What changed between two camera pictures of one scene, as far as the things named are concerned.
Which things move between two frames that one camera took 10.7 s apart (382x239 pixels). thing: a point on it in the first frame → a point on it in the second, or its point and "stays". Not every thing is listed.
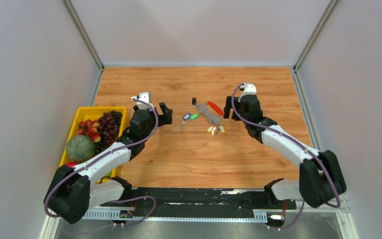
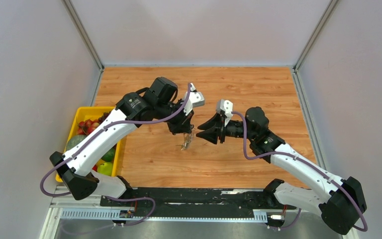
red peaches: [89, 128] stays
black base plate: [197, 203] stays
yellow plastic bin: [93, 113] stays
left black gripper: [166, 118] → [183, 125]
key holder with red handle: [212, 111] → [188, 138]
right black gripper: [227, 109] → [211, 134]
